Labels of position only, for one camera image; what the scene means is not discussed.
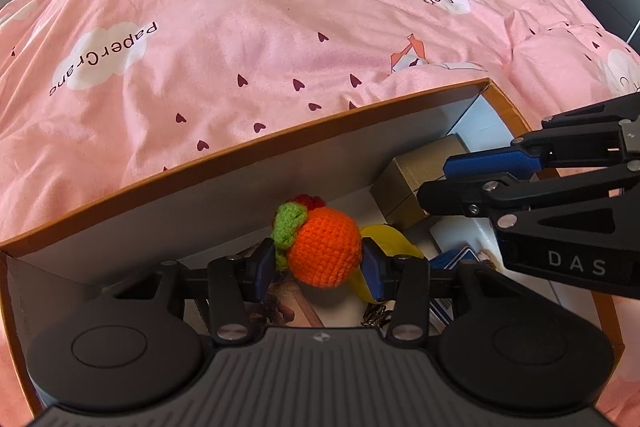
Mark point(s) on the orange crochet fruit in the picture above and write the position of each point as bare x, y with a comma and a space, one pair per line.
318, 245

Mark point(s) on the pink printed duvet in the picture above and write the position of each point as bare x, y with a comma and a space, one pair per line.
98, 96

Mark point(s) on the orange cardboard box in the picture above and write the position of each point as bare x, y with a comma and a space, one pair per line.
98, 343

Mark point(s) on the yellow plastic toy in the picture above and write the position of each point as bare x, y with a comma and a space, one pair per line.
384, 250

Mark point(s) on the white cylinder tube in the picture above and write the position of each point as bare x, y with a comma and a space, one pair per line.
451, 233

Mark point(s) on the gold small box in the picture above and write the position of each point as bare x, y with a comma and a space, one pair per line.
395, 189

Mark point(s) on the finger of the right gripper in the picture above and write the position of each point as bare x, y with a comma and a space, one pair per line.
602, 134
579, 200

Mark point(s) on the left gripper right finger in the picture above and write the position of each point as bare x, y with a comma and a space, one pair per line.
420, 289

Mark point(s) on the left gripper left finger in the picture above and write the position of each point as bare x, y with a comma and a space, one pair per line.
226, 286

